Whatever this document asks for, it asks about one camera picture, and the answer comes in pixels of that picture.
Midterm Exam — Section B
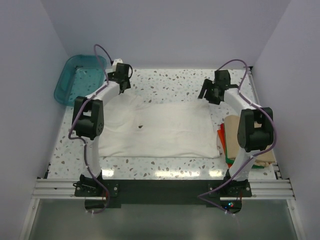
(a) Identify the white printed t shirt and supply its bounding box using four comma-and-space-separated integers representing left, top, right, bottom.
98, 93, 220, 159

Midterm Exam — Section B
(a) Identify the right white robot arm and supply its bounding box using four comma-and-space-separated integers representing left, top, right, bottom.
198, 70, 276, 197

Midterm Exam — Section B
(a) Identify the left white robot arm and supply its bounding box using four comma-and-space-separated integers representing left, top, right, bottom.
68, 58, 133, 196

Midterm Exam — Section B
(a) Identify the orange folded t shirt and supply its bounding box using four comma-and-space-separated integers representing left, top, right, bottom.
217, 123, 227, 161

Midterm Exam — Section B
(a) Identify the teal plastic basket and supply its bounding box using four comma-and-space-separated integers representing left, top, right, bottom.
53, 54, 110, 107

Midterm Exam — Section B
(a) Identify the green folded t shirt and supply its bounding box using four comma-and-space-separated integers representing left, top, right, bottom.
225, 151, 265, 169

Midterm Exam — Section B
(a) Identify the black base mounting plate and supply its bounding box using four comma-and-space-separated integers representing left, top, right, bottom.
73, 176, 253, 214

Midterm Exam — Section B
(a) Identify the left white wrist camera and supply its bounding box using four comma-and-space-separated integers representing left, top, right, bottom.
111, 58, 124, 68

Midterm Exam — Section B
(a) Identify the aluminium frame rail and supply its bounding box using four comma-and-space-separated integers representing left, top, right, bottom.
31, 162, 297, 201

